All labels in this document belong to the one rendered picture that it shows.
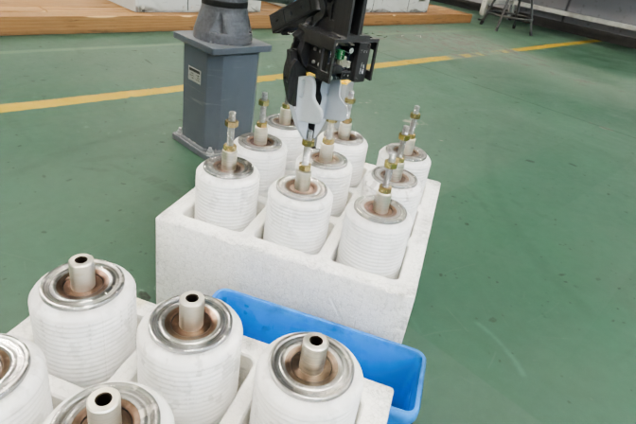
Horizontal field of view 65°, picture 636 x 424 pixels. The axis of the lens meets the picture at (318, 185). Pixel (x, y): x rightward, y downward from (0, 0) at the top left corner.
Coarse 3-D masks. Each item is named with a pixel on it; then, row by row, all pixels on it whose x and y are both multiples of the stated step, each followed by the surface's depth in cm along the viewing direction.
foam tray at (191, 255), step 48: (192, 192) 82; (432, 192) 94; (192, 240) 73; (240, 240) 71; (336, 240) 75; (192, 288) 77; (240, 288) 74; (288, 288) 71; (336, 288) 69; (384, 288) 66; (384, 336) 70
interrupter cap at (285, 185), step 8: (288, 176) 75; (280, 184) 73; (288, 184) 73; (312, 184) 74; (320, 184) 74; (280, 192) 71; (288, 192) 71; (296, 192) 71; (304, 192) 72; (312, 192) 72; (320, 192) 72; (296, 200) 70; (304, 200) 70; (312, 200) 70
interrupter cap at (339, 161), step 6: (312, 150) 85; (318, 150) 85; (312, 156) 83; (318, 156) 84; (336, 156) 84; (342, 156) 85; (312, 162) 81; (318, 162) 81; (330, 162) 83; (336, 162) 82; (342, 162) 83; (324, 168) 80; (330, 168) 80; (336, 168) 80
